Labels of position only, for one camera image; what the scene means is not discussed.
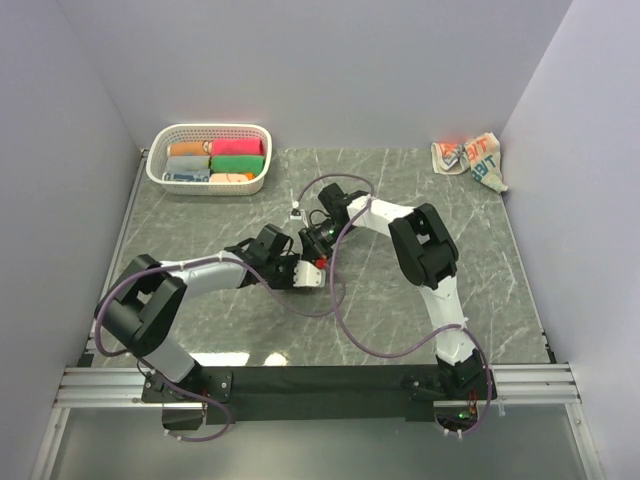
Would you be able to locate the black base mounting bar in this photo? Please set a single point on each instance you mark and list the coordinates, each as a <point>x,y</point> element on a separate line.
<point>336,392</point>

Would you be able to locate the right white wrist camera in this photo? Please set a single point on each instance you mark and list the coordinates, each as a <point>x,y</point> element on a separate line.
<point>296,212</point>

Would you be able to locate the white printed towel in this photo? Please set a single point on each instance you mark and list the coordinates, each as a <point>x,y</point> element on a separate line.
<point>480,156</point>

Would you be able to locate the aluminium front rail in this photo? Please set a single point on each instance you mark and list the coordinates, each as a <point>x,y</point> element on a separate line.
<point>525,384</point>

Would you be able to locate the peach rolled towel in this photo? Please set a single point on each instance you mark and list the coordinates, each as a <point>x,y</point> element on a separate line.
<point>231,177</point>

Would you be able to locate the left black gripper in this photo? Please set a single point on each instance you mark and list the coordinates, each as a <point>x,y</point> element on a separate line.
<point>289,283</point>

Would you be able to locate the blue patterned rolled towel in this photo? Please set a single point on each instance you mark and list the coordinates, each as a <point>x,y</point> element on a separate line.
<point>201,176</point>

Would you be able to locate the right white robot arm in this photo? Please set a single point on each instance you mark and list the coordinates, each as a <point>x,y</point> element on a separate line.
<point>427,257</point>

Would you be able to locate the white plastic basket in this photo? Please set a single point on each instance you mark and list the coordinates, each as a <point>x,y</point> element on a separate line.
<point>157,157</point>

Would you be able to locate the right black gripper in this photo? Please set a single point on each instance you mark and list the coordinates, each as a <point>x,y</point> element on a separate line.
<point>312,245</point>

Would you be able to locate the green rolled towel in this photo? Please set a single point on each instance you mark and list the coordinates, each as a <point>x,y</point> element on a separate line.
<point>240,164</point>

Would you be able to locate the grey rolled towel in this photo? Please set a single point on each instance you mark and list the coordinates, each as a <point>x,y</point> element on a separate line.
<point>187,163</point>

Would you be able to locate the orange rolled towel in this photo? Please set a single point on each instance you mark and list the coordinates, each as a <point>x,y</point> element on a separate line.
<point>195,148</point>

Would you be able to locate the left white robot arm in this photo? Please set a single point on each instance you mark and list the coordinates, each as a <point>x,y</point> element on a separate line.
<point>137,313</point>

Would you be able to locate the pink rolled towel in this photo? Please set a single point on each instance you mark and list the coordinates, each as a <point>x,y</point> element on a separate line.
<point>248,146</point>

